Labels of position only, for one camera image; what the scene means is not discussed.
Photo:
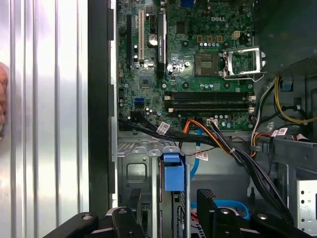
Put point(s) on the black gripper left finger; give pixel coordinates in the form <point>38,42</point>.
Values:
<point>123,223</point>

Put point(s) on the hard disk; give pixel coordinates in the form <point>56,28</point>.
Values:
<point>173,173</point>

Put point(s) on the short black expansion slot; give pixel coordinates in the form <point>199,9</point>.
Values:
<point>152,23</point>

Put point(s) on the green motherboard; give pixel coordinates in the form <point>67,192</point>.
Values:
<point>188,34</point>

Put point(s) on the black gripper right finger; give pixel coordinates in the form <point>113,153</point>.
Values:
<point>210,218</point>

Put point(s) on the metal disk bay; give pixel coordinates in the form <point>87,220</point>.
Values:
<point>133,173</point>

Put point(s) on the RAM slot white clips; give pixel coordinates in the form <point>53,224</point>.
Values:
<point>210,109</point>
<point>210,98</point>

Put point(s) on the person's left hand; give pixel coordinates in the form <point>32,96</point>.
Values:
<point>3,99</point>

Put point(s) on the metal socket cover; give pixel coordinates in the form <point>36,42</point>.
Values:
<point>229,63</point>

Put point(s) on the RAM slot black clips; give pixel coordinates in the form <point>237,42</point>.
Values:
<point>210,105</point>
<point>210,93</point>

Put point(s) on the metal optical drive cage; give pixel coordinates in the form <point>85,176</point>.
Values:
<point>307,198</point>

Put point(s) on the white expansion slot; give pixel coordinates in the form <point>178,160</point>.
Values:
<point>141,37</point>

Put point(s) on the grey power supply unit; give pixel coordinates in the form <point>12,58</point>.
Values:
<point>284,29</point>

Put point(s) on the long black expansion slot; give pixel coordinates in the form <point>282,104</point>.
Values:
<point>128,39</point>

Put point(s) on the silver coin battery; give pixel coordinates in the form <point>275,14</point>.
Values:
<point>152,40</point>

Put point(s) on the black PC case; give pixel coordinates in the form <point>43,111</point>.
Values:
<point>97,99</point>

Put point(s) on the CPU socket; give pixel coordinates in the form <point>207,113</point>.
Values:
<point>206,64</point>

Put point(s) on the black graphics card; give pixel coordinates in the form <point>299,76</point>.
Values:
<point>161,49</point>

